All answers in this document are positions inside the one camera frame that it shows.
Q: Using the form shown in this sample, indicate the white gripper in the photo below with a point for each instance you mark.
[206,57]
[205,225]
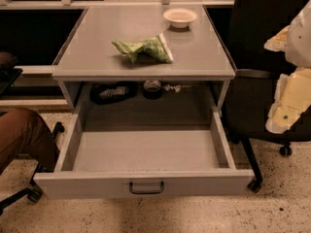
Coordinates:
[300,39]

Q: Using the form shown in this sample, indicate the grey top drawer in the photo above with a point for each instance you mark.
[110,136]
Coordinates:
[177,139]

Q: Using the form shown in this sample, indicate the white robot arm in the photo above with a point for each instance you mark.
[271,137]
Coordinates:
[295,39]

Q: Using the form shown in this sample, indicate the black bag in drawer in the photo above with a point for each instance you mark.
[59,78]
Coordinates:
[103,94]

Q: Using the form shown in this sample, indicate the black office chair right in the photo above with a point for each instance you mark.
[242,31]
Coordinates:
[251,93]

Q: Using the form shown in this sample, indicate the crumpled silver wrapper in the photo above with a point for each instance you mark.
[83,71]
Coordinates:
[172,88]

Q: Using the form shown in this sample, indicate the white bowl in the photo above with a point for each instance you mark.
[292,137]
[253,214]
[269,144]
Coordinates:
[180,17]

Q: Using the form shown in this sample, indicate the black tape roll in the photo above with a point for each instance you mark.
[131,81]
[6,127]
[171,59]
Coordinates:
[152,89]

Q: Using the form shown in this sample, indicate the green chip bag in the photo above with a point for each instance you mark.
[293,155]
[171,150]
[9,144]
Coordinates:
[156,47]

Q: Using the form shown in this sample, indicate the grey metal cabinet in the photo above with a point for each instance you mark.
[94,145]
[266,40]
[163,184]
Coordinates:
[135,42]

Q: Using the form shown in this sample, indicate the person leg brown trousers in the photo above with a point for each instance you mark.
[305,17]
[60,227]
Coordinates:
[23,130]

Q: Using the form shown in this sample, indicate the dark metal drawer handle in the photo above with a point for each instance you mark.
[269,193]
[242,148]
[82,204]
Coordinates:
[146,188]

